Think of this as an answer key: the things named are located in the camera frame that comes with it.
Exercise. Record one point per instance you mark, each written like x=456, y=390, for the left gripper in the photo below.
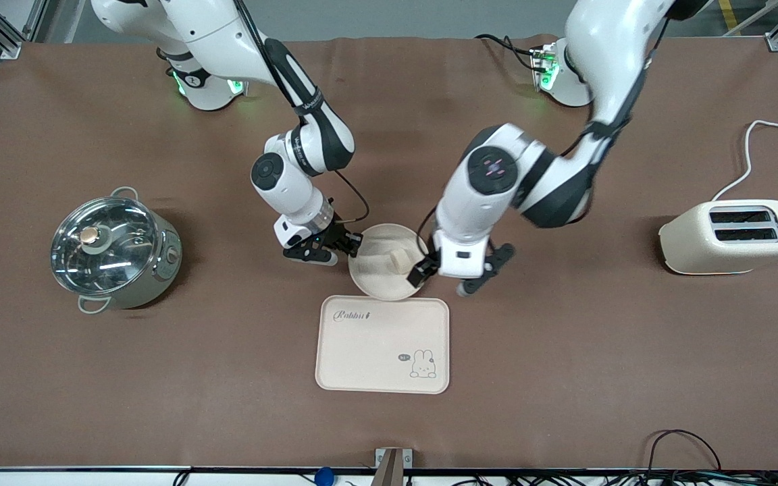
x=421, y=272

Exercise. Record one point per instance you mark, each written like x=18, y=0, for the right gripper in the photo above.
x=336, y=236

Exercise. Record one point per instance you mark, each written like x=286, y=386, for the round cream plate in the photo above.
x=379, y=281

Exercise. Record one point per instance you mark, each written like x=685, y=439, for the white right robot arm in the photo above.
x=288, y=182

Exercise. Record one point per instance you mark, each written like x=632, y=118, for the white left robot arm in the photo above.
x=490, y=175

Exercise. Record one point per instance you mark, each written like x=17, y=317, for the cream rabbit print tray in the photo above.
x=375, y=351

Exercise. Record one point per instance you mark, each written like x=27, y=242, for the steel electric cooking pot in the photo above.
x=166, y=271

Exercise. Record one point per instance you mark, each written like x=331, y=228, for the glass pot lid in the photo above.
x=119, y=264

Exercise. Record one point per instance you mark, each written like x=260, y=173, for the brown table mat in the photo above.
x=159, y=378

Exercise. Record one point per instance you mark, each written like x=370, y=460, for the blue round knob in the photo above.
x=323, y=476

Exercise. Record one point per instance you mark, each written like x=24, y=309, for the cream two-slot toaster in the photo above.
x=713, y=253

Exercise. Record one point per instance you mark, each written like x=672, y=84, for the metal table bracket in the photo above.
x=392, y=466

